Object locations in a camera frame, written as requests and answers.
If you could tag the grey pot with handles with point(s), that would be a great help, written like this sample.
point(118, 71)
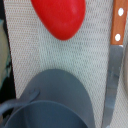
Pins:
point(53, 99)

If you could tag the knife with wooden handle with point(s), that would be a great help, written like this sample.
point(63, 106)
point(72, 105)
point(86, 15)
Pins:
point(115, 66)

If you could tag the red toy tomato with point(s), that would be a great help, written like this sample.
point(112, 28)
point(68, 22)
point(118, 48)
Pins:
point(62, 18)

